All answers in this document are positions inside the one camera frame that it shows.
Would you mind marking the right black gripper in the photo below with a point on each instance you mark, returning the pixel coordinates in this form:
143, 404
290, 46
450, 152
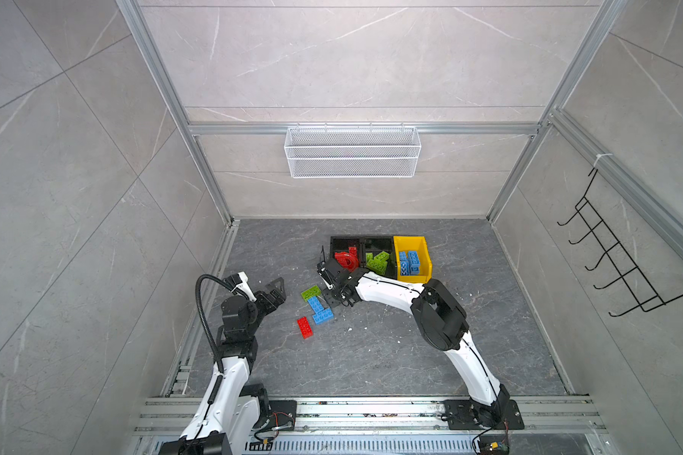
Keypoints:
330, 302

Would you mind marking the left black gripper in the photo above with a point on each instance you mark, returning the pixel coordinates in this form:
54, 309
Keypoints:
276, 298

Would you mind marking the green lego brick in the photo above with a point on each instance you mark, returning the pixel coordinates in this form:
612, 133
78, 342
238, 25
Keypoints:
312, 292
377, 263

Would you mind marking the blue lego brick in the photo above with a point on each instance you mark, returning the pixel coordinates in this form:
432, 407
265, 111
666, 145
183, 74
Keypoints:
413, 259
404, 267
316, 305
323, 316

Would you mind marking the red arch lego piece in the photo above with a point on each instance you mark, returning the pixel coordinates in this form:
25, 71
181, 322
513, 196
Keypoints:
347, 260

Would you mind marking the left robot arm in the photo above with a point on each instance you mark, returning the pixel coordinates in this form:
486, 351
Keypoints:
230, 407

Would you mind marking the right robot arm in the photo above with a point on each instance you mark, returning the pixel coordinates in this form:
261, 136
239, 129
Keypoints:
442, 322

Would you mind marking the black two-compartment tray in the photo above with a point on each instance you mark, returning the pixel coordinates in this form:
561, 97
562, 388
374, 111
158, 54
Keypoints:
373, 244

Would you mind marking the yellow plastic bin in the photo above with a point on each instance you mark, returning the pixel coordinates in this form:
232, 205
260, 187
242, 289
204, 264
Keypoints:
419, 244

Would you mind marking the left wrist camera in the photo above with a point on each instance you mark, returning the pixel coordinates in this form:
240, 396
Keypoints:
239, 283

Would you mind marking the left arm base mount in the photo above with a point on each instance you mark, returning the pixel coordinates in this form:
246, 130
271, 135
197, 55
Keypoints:
279, 414

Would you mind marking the white wire mesh basket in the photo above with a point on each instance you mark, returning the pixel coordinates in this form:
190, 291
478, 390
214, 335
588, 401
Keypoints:
352, 152

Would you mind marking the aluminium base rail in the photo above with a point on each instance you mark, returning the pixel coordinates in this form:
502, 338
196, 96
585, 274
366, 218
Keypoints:
417, 425

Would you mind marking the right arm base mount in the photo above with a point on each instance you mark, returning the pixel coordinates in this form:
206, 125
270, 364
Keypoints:
469, 415

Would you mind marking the black wire hook rack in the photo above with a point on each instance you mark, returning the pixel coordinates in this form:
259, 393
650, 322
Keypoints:
626, 270

